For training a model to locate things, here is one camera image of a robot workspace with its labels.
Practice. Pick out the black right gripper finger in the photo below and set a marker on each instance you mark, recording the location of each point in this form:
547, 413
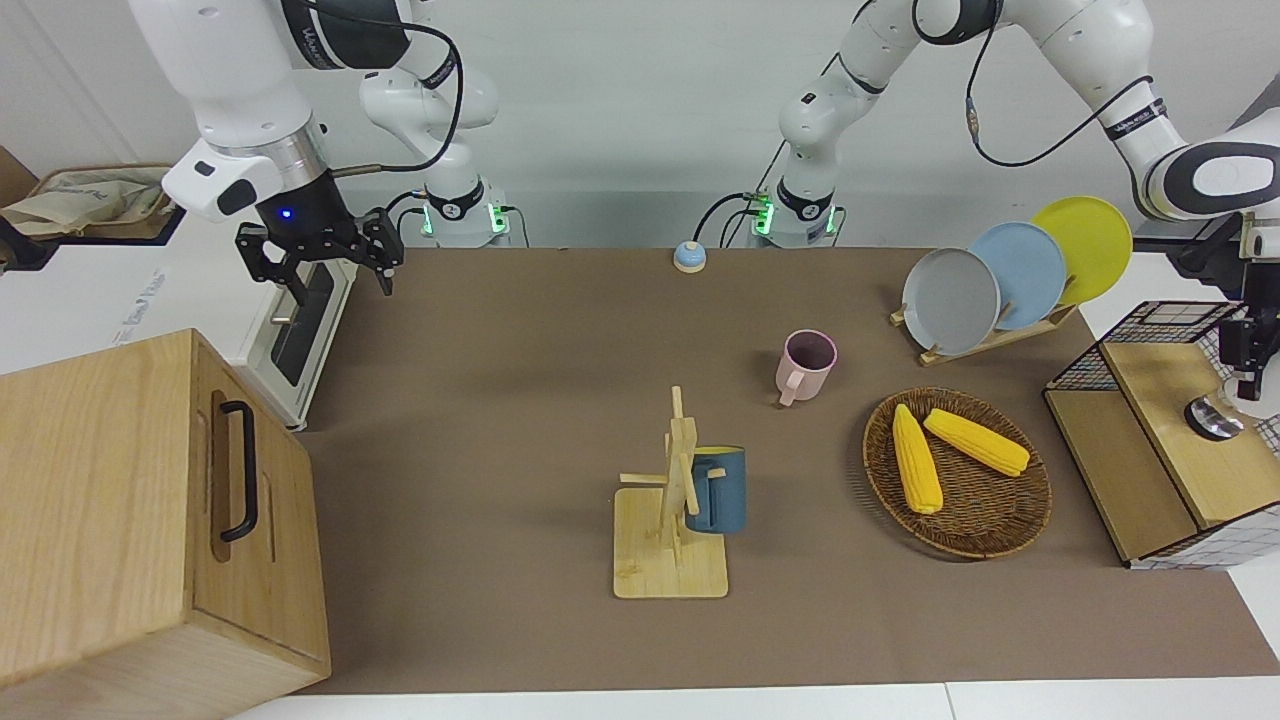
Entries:
265, 255
388, 245

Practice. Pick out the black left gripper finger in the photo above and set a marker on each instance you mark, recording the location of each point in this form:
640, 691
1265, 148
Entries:
1238, 348
1270, 365

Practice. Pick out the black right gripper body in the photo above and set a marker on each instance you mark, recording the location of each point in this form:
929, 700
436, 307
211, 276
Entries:
305, 215

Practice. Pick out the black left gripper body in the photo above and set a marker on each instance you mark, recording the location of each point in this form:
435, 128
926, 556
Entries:
1265, 295

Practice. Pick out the pink mug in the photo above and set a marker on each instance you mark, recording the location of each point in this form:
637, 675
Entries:
808, 375

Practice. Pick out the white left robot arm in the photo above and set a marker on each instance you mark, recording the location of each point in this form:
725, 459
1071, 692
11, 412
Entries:
820, 120

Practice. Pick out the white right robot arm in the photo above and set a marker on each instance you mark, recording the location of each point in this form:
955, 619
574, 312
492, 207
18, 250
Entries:
230, 70

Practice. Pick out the black stand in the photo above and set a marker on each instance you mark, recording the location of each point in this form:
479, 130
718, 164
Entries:
1200, 255

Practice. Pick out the white toaster oven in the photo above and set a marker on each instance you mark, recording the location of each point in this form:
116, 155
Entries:
150, 300

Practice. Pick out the brown paper bag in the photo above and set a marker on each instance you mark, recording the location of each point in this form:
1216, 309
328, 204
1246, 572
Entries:
90, 200

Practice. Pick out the yellow plate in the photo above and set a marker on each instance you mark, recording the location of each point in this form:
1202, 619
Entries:
1090, 235

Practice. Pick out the light blue plate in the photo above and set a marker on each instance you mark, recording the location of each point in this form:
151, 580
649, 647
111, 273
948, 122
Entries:
1030, 265

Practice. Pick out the brown table mat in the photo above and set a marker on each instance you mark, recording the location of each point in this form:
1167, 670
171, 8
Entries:
500, 450

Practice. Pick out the wooden plate rack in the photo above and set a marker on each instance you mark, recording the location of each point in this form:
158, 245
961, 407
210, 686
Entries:
985, 340

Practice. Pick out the yellow corn cob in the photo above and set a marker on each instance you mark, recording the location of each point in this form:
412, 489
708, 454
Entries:
918, 460
978, 442

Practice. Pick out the grey plate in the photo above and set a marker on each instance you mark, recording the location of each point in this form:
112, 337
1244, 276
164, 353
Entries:
950, 300

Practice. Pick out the wooden drawer cabinet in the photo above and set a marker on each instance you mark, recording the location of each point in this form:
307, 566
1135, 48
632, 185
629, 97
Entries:
100, 500

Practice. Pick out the small blue round jar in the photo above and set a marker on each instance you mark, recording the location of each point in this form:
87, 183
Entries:
689, 258

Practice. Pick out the brown wicker basket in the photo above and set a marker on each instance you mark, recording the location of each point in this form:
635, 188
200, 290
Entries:
980, 510

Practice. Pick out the dark teal mug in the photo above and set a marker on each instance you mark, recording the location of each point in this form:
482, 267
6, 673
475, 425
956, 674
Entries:
722, 495

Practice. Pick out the wooden mug tree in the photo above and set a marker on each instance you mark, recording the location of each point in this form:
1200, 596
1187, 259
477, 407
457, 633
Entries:
670, 570

